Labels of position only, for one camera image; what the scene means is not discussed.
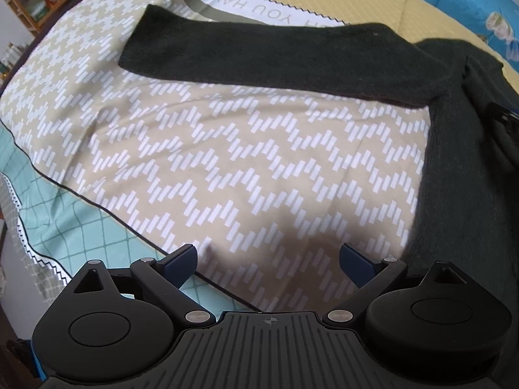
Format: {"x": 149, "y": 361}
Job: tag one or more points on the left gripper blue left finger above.
{"x": 159, "y": 283}

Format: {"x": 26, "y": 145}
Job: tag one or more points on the dark green knit sweater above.
{"x": 467, "y": 209}

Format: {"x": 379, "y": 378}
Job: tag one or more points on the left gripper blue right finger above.
{"x": 372, "y": 280}

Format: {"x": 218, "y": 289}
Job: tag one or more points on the beige zigzag patterned bedsheet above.
{"x": 98, "y": 162}

